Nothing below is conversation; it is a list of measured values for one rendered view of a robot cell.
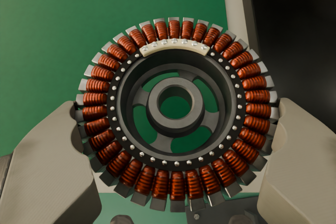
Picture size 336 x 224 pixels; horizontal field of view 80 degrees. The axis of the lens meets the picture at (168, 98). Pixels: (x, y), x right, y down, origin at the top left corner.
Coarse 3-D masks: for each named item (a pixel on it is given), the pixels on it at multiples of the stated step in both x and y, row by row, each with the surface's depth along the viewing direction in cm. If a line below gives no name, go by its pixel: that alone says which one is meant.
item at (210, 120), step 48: (144, 48) 12; (192, 48) 12; (240, 48) 12; (96, 96) 11; (144, 96) 13; (192, 96) 12; (240, 96) 11; (96, 144) 10; (144, 144) 12; (240, 144) 10; (144, 192) 9; (192, 192) 9
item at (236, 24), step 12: (228, 0) 23; (240, 0) 23; (228, 12) 23; (240, 12) 23; (228, 24) 22; (240, 24) 22; (240, 36) 22; (264, 156) 18; (264, 168) 18; (96, 180) 18; (108, 192) 17
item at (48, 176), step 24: (48, 120) 10; (72, 120) 10; (24, 144) 8; (48, 144) 8; (72, 144) 8; (24, 168) 7; (48, 168) 7; (72, 168) 7; (24, 192) 6; (48, 192) 6; (72, 192) 6; (96, 192) 7; (0, 216) 5; (24, 216) 5; (48, 216) 5; (72, 216) 6; (96, 216) 7
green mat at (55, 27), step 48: (0, 0) 24; (48, 0) 24; (96, 0) 24; (144, 0) 23; (192, 0) 23; (0, 48) 22; (48, 48) 22; (96, 48) 22; (0, 96) 20; (48, 96) 20; (0, 144) 19; (192, 144) 18
